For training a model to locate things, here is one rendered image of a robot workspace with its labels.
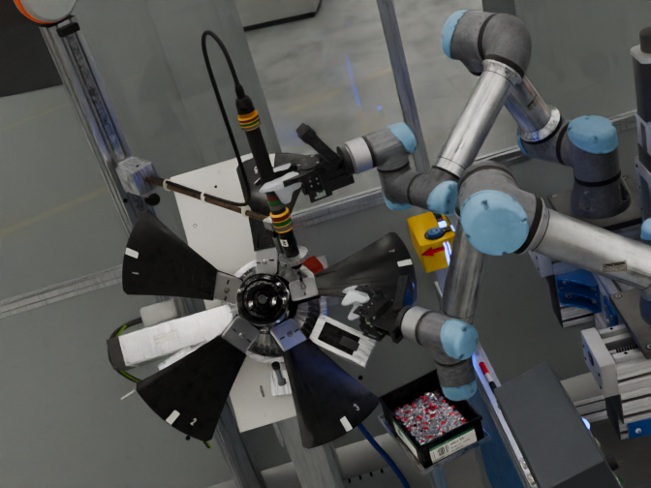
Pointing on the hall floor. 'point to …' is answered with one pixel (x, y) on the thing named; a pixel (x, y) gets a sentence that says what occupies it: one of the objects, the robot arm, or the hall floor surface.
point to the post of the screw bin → (438, 478)
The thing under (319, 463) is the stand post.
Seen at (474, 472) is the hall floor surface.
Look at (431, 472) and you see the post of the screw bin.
